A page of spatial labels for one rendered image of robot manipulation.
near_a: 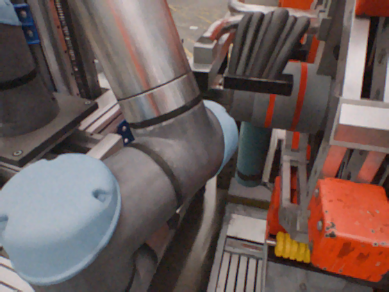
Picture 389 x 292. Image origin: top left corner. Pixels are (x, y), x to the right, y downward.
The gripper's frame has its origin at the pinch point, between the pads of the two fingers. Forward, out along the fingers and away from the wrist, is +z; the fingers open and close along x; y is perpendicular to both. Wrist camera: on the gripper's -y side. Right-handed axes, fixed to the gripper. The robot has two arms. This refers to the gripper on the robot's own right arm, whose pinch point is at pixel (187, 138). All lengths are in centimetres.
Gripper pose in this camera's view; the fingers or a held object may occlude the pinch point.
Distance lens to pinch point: 51.0
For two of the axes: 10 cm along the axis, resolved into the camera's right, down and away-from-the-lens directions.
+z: 2.5, -6.0, 7.6
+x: -9.7, -1.6, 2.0
